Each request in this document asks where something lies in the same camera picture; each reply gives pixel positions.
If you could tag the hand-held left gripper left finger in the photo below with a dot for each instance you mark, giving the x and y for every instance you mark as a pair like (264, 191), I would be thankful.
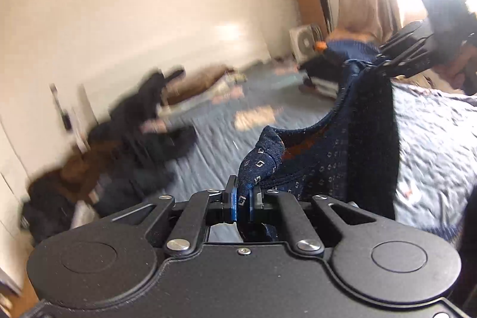
(231, 200)

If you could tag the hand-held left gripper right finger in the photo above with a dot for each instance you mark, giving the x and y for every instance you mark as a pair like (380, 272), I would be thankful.
(255, 204)

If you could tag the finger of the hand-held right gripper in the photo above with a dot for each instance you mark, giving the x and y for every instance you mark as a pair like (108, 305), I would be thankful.
(408, 61)
(408, 36)

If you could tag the navy patterned sweater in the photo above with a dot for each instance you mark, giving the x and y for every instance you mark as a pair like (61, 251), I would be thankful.
(354, 139)

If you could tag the stack of folded dark clothes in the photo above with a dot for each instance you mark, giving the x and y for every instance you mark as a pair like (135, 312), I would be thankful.
(320, 76)

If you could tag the pile of dark unfolded clothes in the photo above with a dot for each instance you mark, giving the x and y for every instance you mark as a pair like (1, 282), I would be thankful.
(141, 117)

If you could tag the stack of folded brown clothes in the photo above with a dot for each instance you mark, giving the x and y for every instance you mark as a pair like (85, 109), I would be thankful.
(201, 79)

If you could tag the navy patterned garment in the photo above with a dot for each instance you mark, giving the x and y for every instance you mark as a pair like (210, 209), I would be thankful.
(346, 49)

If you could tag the grey printed bed quilt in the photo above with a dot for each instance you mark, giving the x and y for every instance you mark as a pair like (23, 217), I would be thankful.
(428, 139)

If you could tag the white fan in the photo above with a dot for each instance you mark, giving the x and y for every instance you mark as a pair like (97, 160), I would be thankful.
(303, 40)

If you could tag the white bed headboard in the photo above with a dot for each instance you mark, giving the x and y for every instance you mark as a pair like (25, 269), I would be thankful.
(111, 90)

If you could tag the white wardrobe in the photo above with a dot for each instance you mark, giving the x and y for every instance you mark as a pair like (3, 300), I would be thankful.
(9, 198)

